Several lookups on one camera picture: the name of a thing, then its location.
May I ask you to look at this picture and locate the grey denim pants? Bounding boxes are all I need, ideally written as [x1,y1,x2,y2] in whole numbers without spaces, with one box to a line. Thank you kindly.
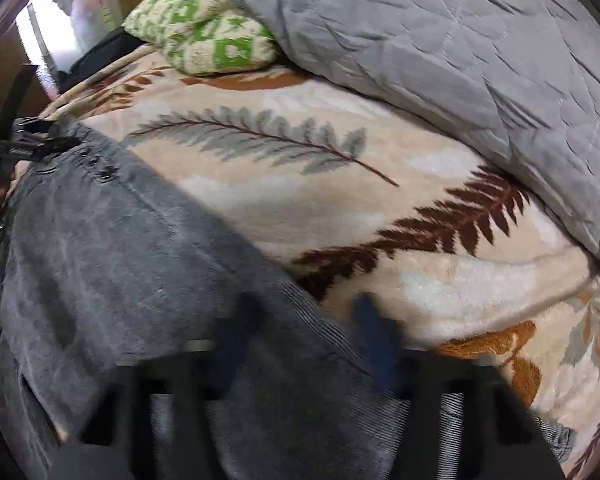
[0,120,573,479]

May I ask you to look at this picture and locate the black garment on bed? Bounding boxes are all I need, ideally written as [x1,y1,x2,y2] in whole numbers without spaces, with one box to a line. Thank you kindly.
[58,27,144,93]

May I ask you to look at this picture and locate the beige leaf pattern blanket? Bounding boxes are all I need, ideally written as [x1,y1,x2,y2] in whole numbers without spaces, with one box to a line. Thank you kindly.
[44,48,600,479]

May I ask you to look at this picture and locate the green white patterned quilt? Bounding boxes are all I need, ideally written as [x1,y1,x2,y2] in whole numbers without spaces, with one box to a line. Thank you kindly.
[122,0,278,76]

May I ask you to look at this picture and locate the grey quilted comforter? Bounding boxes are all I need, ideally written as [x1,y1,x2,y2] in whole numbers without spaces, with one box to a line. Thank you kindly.
[232,0,600,260]

